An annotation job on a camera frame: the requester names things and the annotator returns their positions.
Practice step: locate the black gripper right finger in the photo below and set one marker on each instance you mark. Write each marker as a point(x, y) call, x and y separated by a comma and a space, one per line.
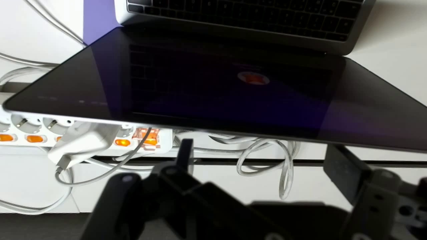
point(385, 207)

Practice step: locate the white laptop charger brick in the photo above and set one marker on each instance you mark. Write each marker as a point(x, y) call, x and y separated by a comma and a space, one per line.
point(81, 142)

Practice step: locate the white power strip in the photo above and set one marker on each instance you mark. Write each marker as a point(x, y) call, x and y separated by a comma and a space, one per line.
point(45, 133)

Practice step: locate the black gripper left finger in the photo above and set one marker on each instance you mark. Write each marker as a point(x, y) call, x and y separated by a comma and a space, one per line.
point(189, 209)

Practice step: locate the dark grey laptop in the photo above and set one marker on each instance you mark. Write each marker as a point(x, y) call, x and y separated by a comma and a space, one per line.
point(274, 69)

